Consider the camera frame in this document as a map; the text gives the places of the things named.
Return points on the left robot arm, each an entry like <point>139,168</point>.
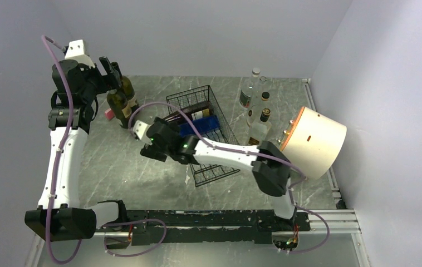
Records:
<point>58,216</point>

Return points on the pink rectangular eraser block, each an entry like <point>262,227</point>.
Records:
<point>109,114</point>

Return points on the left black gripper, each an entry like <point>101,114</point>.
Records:
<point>107,82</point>

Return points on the dark green black-capped bottle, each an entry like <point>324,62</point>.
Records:
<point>127,88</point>

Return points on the green bottle silver cap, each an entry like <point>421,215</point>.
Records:
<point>120,106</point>

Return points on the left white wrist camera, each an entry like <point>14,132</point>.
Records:
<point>77,50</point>

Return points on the blue clear glass bottle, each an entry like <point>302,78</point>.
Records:
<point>203,126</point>

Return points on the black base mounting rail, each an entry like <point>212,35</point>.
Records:
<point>214,226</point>

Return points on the dark red gold-capped bottle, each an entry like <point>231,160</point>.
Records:
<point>193,112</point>

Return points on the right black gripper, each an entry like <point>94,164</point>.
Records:
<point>152,151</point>

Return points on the beige cylindrical lamp shade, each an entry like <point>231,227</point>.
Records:
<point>312,142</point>

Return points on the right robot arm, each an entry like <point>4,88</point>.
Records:
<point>181,140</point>

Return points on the frosted clear slim bottle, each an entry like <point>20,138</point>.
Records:
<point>250,88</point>

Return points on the clear bottle white label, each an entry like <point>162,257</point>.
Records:
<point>256,106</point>

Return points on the clear bottle orange black label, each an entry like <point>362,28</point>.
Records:
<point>259,128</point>

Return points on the black wire wine rack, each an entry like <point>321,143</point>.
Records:
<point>209,170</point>

